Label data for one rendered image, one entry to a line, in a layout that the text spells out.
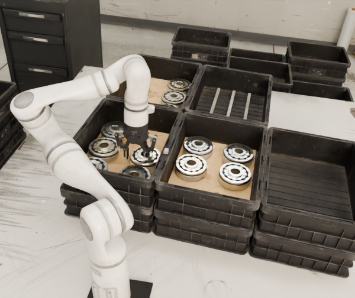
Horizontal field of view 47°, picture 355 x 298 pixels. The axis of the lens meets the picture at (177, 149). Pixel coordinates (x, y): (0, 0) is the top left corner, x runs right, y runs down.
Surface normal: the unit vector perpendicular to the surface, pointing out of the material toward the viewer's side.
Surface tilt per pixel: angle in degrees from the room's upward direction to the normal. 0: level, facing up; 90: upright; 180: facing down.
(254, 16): 90
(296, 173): 0
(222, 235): 90
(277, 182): 0
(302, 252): 90
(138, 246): 0
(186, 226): 90
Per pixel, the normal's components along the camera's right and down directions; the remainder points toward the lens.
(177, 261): 0.06, -0.79
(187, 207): -0.22, 0.58
